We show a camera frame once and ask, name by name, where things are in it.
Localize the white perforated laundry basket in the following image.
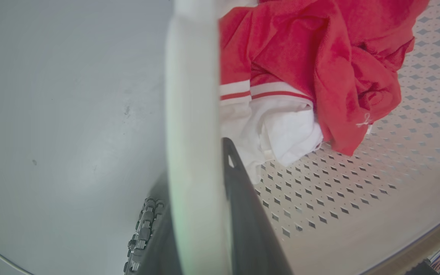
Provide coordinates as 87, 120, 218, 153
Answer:
164, 0, 440, 275

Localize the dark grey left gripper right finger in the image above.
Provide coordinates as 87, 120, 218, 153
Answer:
222, 137, 294, 275

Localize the red garment with white stripes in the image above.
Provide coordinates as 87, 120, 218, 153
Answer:
218, 0, 430, 157

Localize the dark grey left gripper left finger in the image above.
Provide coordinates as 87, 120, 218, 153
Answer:
123, 171, 183, 275

